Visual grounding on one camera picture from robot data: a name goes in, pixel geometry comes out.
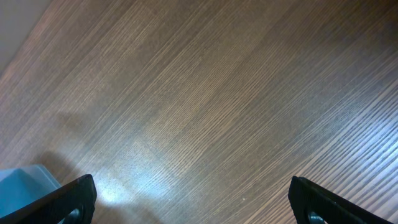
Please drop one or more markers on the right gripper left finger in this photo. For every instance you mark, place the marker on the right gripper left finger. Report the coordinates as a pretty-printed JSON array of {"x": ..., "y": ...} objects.
[{"x": 72, "y": 203}]

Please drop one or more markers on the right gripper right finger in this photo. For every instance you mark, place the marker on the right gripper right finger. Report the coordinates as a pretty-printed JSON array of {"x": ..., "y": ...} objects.
[{"x": 312, "y": 203}]

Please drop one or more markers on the clear plastic storage bin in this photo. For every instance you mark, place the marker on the clear plastic storage bin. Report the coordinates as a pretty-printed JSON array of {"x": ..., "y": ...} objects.
[{"x": 24, "y": 185}]

